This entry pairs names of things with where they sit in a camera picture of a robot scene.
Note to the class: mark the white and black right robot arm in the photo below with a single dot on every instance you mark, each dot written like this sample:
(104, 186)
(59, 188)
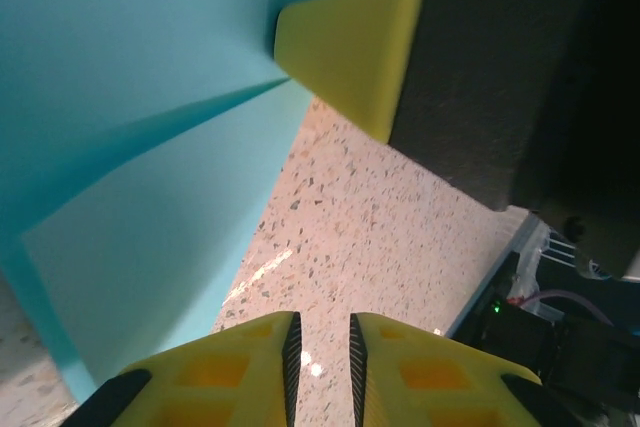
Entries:
(575, 347)

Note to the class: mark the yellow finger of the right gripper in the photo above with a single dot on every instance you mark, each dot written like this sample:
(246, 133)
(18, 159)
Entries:
(350, 47)

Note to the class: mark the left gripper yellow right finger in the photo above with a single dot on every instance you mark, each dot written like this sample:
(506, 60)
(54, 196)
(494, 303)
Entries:
(430, 382)

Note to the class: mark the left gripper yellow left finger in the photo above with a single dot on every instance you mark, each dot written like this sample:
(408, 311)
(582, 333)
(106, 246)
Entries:
(210, 382)

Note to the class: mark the teal paper sheet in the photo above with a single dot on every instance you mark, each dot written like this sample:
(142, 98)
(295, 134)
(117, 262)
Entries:
(125, 97)

